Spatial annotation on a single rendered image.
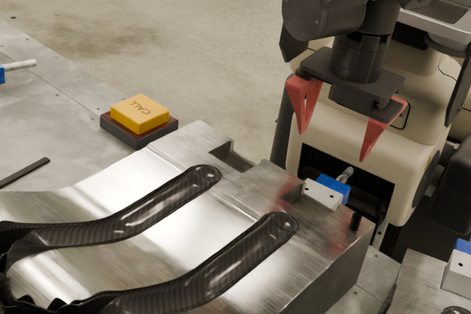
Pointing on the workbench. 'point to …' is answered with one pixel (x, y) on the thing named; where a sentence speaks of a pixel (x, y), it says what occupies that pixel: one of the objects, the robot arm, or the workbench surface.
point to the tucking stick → (24, 172)
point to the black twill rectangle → (387, 301)
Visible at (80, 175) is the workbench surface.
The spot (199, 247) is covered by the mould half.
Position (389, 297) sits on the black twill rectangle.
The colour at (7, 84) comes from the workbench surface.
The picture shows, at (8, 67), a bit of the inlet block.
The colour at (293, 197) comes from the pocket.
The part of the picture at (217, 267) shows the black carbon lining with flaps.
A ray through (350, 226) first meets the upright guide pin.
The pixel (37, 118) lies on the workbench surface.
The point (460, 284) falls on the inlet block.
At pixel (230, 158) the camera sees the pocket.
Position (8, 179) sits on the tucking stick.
